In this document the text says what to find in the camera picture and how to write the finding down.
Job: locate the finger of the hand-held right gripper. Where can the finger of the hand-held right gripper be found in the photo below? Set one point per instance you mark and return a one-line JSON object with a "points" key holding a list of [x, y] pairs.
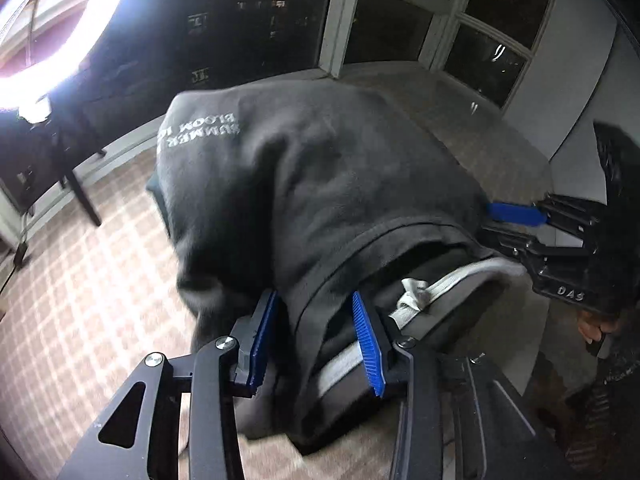
{"points": [[515, 211], [510, 245]]}

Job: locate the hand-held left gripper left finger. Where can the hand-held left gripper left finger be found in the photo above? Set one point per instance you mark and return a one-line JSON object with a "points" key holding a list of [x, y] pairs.
{"points": [[262, 340]]}

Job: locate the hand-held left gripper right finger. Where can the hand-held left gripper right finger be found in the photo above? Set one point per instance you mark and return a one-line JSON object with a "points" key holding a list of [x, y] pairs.
{"points": [[367, 345]]}

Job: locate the dark grey pants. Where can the dark grey pants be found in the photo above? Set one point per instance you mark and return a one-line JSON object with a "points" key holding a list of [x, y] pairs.
{"points": [[325, 185]]}

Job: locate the person's right forearm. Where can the person's right forearm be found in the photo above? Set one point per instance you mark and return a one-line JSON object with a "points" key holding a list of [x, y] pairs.
{"points": [[610, 410]]}

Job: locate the person's right hand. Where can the person's right hand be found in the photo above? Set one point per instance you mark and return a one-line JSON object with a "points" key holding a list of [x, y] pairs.
{"points": [[592, 327]]}

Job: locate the black tripod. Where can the black tripod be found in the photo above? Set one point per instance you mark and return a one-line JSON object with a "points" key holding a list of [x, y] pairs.
{"points": [[85, 200]]}

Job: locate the black power adapter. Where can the black power adapter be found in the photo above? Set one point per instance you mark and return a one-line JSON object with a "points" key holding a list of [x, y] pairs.
{"points": [[20, 255]]}

